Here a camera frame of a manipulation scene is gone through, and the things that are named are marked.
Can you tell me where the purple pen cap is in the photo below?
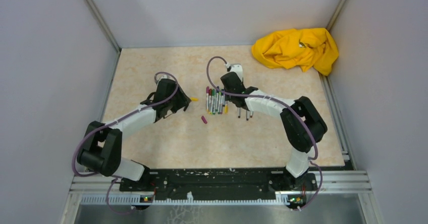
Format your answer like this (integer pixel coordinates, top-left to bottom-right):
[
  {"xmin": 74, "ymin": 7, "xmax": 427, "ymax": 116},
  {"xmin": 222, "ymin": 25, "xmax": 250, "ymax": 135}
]
[{"xmin": 201, "ymin": 116, "xmax": 207, "ymax": 124}]

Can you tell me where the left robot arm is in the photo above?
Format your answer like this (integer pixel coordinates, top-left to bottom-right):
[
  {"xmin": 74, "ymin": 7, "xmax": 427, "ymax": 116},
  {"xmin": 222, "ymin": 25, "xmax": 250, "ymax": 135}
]
[{"xmin": 73, "ymin": 78, "xmax": 191, "ymax": 191}]

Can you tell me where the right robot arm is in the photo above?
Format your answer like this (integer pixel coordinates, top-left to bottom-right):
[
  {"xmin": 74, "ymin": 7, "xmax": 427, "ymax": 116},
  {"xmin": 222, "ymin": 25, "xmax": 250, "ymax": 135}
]
[{"xmin": 221, "ymin": 72, "xmax": 328, "ymax": 190}]

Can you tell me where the marker, navy cap, green end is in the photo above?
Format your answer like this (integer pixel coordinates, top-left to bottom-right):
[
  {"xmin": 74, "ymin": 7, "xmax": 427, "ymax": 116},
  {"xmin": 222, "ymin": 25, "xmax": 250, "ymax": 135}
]
[{"xmin": 216, "ymin": 86, "xmax": 221, "ymax": 114}]

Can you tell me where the marker, brown cap, yellow end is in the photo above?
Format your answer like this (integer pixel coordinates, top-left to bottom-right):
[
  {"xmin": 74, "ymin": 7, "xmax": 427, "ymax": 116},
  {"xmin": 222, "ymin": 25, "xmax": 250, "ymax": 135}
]
[{"xmin": 208, "ymin": 88, "xmax": 213, "ymax": 115}]

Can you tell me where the marker, purple cap, yellow end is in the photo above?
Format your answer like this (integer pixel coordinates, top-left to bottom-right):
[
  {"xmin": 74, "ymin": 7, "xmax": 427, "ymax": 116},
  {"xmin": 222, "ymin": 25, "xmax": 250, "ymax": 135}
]
[{"xmin": 206, "ymin": 86, "xmax": 210, "ymax": 112}]

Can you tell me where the yellow cloth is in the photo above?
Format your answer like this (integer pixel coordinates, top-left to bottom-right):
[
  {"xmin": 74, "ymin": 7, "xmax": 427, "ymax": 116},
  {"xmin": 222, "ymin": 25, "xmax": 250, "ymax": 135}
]
[{"xmin": 251, "ymin": 28, "xmax": 339, "ymax": 76}]

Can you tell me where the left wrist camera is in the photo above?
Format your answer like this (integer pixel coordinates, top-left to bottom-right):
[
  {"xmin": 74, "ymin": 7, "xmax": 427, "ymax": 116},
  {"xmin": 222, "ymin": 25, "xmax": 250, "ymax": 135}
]
[{"xmin": 155, "ymin": 75, "xmax": 170, "ymax": 83}]

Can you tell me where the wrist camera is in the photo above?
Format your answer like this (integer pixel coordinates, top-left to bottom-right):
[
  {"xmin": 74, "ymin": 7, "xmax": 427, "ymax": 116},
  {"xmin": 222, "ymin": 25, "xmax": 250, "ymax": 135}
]
[
  {"xmin": 227, "ymin": 64, "xmax": 243, "ymax": 82},
  {"xmin": 155, "ymin": 75, "xmax": 170, "ymax": 83}
]

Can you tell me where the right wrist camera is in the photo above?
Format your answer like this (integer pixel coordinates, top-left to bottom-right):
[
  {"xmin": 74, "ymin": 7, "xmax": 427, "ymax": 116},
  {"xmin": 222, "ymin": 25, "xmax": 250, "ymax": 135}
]
[{"xmin": 227, "ymin": 64, "xmax": 243, "ymax": 82}]

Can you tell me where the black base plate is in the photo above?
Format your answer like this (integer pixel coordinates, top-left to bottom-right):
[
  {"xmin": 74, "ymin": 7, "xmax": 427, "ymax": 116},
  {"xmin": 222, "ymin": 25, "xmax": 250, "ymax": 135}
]
[{"xmin": 119, "ymin": 167, "xmax": 318, "ymax": 201}]

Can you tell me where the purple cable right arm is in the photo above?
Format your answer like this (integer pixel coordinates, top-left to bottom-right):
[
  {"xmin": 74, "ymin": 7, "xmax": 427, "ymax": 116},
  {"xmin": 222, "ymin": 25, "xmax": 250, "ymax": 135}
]
[{"xmin": 205, "ymin": 55, "xmax": 324, "ymax": 212}]

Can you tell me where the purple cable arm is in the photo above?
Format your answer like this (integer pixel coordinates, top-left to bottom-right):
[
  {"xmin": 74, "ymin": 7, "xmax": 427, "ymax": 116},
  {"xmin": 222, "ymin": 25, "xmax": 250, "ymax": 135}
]
[
  {"xmin": 71, "ymin": 71, "xmax": 180, "ymax": 216},
  {"xmin": 205, "ymin": 55, "xmax": 324, "ymax": 212}
]

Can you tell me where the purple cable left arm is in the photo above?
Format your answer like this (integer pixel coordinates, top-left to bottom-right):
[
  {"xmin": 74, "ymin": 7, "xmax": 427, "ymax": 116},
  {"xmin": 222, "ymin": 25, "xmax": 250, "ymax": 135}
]
[{"xmin": 71, "ymin": 71, "xmax": 180, "ymax": 216}]

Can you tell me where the aluminium frame rail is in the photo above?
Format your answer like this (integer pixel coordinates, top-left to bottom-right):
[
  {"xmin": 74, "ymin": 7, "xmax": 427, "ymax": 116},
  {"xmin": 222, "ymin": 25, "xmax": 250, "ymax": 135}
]
[{"xmin": 61, "ymin": 151, "xmax": 385, "ymax": 223}]

